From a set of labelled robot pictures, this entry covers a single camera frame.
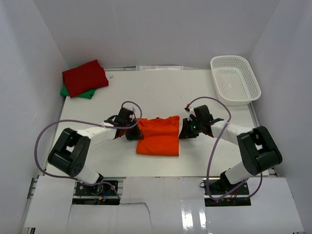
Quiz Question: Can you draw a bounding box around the red folded t shirt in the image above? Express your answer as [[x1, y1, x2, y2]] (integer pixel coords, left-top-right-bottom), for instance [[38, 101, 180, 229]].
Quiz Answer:
[[62, 59, 109, 98]]

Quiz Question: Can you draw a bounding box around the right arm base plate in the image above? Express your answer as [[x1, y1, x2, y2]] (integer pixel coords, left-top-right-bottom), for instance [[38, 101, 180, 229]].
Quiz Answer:
[[199, 177, 252, 207]]

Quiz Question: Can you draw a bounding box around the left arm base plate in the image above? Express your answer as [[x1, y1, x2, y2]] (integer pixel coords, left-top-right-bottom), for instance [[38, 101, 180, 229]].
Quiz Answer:
[[72, 180, 120, 205]]

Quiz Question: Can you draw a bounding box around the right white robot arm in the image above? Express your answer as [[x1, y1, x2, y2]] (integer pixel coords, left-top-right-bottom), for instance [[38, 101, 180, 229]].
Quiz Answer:
[[178, 105, 283, 195]]

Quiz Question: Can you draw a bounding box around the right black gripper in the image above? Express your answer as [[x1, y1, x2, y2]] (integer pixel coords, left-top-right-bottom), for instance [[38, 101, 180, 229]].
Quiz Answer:
[[179, 118, 203, 139]]

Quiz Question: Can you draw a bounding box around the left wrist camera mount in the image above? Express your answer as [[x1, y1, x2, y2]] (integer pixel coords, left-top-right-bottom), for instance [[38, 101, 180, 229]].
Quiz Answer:
[[130, 107, 137, 120]]

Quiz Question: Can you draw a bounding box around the green folded t shirt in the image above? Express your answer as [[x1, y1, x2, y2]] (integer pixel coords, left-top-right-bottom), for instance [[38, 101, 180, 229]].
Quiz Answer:
[[60, 85, 97, 99]]

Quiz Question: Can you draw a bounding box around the white perforated plastic basket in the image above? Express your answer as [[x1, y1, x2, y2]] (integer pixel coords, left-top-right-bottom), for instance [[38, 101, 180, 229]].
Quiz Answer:
[[210, 55, 261, 106]]

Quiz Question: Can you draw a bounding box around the orange t shirt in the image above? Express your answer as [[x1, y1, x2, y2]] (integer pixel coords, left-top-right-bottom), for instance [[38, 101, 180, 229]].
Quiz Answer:
[[136, 116, 180, 156]]

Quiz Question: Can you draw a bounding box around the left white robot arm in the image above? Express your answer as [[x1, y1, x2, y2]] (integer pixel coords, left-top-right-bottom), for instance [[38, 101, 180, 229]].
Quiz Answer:
[[48, 107, 143, 195]]

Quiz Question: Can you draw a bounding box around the paper strip at back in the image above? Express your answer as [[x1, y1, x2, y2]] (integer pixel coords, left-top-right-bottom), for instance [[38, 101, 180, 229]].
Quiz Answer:
[[136, 65, 184, 71]]

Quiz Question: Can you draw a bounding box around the white paper sheet front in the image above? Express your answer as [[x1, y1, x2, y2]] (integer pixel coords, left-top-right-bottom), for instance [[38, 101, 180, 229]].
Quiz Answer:
[[24, 176, 304, 234]]

